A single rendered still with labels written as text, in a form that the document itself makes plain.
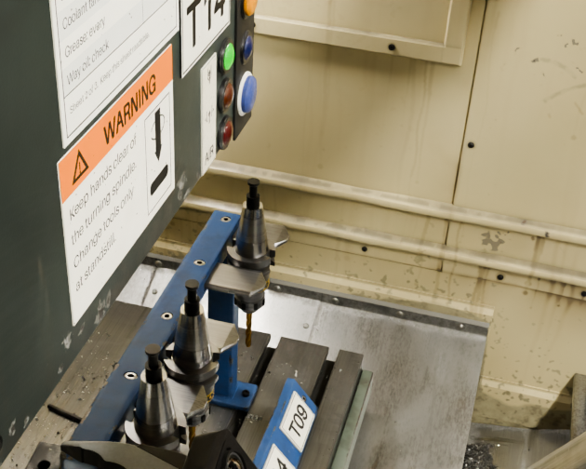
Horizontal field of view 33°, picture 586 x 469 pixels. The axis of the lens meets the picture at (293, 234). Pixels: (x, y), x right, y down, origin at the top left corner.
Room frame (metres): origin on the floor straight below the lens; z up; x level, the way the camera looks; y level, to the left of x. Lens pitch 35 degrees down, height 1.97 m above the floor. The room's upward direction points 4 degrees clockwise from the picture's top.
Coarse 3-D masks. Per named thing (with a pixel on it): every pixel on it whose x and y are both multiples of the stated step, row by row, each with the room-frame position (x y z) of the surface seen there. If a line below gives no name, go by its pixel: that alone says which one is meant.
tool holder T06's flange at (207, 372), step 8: (168, 352) 0.84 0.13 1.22; (216, 352) 0.84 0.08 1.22; (168, 360) 0.82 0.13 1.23; (216, 360) 0.84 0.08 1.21; (168, 368) 0.81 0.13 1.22; (176, 368) 0.81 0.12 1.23; (184, 368) 0.81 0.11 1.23; (200, 368) 0.81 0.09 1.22; (208, 368) 0.81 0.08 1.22; (216, 368) 0.82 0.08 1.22; (168, 376) 0.82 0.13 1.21; (176, 376) 0.80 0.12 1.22; (184, 376) 0.80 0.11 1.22; (192, 376) 0.80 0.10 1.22; (200, 376) 0.80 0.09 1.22; (208, 376) 0.81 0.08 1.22; (216, 376) 0.82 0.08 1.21; (208, 384) 0.81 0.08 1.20
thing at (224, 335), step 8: (208, 320) 0.91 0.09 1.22; (216, 320) 0.91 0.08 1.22; (208, 328) 0.89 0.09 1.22; (216, 328) 0.89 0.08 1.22; (224, 328) 0.89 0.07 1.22; (232, 328) 0.89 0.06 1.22; (216, 336) 0.88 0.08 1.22; (224, 336) 0.88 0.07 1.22; (232, 336) 0.88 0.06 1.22; (216, 344) 0.86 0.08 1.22; (224, 344) 0.87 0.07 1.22; (232, 344) 0.87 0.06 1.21
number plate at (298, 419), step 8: (296, 400) 1.06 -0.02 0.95; (288, 408) 1.03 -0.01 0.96; (296, 408) 1.04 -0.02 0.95; (304, 408) 1.06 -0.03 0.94; (288, 416) 1.02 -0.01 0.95; (296, 416) 1.03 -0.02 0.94; (304, 416) 1.04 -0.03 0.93; (312, 416) 1.06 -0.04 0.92; (280, 424) 1.00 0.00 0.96; (288, 424) 1.01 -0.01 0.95; (296, 424) 1.02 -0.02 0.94; (304, 424) 1.03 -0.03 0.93; (288, 432) 1.00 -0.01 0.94; (296, 432) 1.01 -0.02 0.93; (304, 432) 1.02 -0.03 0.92; (296, 440) 1.00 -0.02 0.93; (304, 440) 1.01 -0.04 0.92; (296, 448) 0.99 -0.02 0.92
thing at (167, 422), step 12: (144, 372) 0.73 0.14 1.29; (144, 384) 0.71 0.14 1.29; (156, 384) 0.71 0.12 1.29; (168, 384) 0.73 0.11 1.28; (144, 396) 0.71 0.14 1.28; (156, 396) 0.71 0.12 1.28; (168, 396) 0.72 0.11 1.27; (144, 408) 0.71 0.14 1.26; (156, 408) 0.71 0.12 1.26; (168, 408) 0.72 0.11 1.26; (144, 420) 0.71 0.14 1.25; (156, 420) 0.71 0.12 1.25; (168, 420) 0.71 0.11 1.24; (144, 432) 0.71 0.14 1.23; (156, 432) 0.70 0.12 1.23; (168, 432) 0.71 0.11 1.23
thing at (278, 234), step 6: (270, 228) 1.11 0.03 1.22; (276, 228) 1.11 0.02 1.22; (282, 228) 1.11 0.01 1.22; (234, 234) 1.09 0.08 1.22; (270, 234) 1.09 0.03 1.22; (276, 234) 1.09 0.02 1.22; (282, 234) 1.10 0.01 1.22; (288, 234) 1.10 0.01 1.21; (276, 240) 1.08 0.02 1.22; (282, 240) 1.08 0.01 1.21; (276, 246) 1.07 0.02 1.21
